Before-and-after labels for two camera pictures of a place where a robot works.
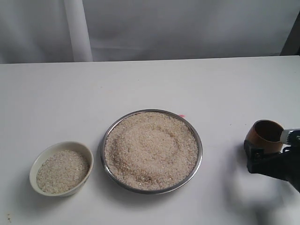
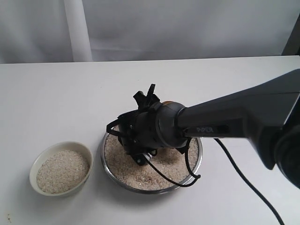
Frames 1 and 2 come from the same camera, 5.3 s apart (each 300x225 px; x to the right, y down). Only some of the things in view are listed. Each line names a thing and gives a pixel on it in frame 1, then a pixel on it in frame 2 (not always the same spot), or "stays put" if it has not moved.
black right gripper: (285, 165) to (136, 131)
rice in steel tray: (152, 151) stays put
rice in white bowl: (62, 171) stays put
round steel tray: (152, 151) stays put
